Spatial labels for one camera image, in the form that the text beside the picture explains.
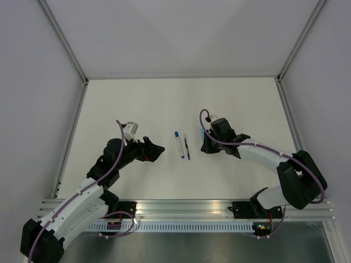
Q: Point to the white slotted cable duct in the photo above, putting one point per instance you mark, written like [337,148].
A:
[183,227]

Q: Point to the right aluminium frame post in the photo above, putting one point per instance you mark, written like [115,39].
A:
[314,15]

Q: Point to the aluminium frame post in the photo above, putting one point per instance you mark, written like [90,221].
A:
[314,15]
[48,13]

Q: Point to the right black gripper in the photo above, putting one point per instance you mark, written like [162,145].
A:
[207,148]

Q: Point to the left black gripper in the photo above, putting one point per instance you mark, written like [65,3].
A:
[148,151]

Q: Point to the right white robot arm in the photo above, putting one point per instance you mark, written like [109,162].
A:
[300,180]

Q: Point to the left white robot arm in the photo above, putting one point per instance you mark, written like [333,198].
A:
[46,239]

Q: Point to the blue capped clear pen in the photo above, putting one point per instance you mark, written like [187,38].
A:
[180,148]

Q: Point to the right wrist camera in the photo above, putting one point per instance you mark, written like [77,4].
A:
[211,118]

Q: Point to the purple ink pen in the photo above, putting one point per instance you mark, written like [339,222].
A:
[187,148]

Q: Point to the aluminium mounting rail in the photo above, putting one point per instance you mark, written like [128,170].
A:
[218,210]

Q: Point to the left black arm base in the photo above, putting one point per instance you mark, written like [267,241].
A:
[117,209]

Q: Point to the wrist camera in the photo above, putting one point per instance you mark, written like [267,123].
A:
[130,130]
[211,118]

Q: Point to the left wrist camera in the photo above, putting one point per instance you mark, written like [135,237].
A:
[130,130]

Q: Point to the left aluminium frame post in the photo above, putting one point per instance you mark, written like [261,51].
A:
[48,13]

